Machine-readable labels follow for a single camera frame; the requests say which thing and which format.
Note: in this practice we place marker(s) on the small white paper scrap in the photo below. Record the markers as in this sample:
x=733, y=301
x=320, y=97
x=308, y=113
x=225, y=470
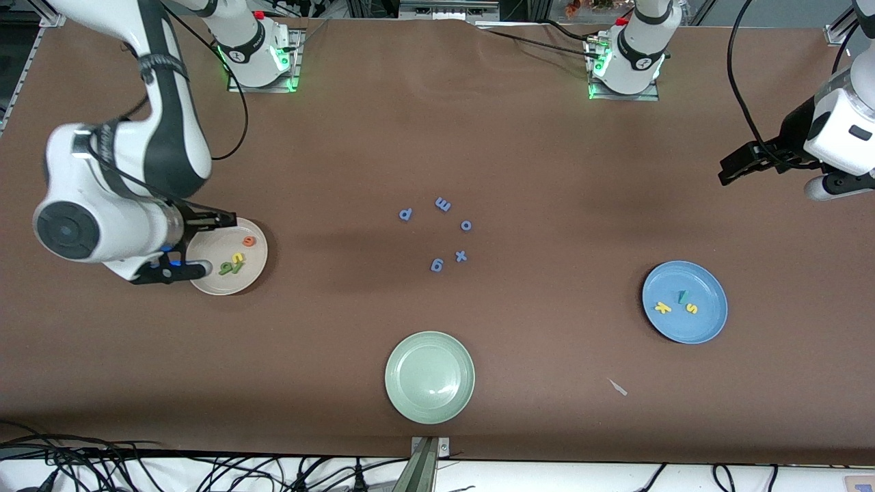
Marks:
x=617, y=387

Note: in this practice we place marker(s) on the metal table edge bracket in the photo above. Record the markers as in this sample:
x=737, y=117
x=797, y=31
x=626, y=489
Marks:
x=425, y=465

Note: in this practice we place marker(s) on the grey aluminium table rail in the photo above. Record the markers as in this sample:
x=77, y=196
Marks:
x=20, y=75

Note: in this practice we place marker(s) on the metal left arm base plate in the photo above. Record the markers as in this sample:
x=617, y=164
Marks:
x=625, y=97

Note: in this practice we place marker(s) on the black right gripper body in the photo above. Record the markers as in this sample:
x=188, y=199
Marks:
x=192, y=219

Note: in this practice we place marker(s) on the tan cardboard piece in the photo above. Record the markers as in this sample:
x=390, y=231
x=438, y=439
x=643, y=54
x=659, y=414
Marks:
x=861, y=484

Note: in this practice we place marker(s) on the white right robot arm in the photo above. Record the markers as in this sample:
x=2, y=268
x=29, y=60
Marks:
x=164, y=137

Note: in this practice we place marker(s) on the blue round plate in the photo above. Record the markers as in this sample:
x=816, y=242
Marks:
x=690, y=328

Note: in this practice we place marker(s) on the yellow foam letter k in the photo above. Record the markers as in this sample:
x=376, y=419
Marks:
x=662, y=307

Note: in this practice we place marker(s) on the beige round plate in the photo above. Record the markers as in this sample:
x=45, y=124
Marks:
x=253, y=273

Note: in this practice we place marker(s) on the blue foam letter m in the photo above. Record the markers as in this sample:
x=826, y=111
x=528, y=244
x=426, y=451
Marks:
x=443, y=203

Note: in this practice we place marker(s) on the blue foam letter g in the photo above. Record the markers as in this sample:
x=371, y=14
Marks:
x=437, y=264

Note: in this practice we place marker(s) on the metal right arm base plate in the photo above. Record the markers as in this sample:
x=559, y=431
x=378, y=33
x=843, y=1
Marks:
x=297, y=68

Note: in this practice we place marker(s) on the pale green round plate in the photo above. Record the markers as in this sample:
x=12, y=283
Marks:
x=429, y=377

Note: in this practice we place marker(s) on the aluminium frame profile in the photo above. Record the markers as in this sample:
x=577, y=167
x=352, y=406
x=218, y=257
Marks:
x=444, y=10

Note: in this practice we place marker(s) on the green foam letter b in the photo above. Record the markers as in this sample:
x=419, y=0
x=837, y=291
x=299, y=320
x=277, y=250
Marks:
x=226, y=268

